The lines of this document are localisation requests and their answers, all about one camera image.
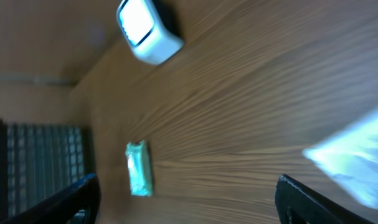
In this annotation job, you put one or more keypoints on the white cream tube gold cap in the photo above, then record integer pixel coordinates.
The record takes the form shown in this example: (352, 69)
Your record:
(350, 159)

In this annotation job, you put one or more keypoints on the teal snack bar wrapper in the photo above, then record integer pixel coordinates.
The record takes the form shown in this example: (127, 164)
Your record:
(139, 169)

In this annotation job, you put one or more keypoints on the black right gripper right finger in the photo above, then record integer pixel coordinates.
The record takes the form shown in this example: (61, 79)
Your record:
(297, 203)

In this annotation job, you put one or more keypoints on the grey plastic mesh basket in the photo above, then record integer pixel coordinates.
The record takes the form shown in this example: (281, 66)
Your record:
(38, 161)

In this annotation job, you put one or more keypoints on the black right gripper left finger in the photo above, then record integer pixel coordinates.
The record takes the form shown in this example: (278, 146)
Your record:
(84, 194)

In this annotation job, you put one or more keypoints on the white barcode scanner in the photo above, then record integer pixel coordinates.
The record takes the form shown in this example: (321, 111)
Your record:
(150, 28)

